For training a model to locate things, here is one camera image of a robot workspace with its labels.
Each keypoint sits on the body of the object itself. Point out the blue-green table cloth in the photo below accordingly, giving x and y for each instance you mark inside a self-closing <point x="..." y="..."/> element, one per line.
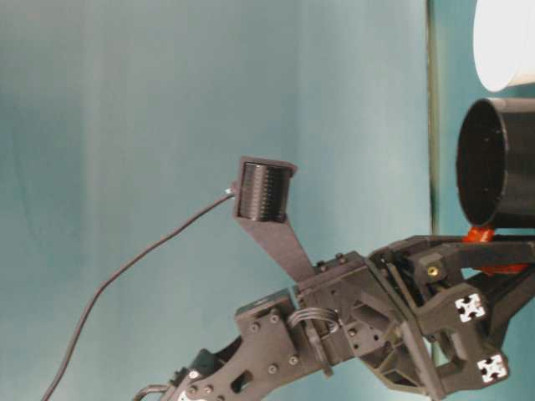
<point x="451" y="42"/>

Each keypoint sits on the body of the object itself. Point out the blue-green backdrop cloth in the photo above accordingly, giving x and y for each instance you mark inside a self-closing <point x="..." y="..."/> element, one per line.
<point x="125" y="125"/>

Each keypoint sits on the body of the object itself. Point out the white paper cup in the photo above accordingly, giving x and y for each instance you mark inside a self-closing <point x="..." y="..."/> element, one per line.
<point x="501" y="42"/>

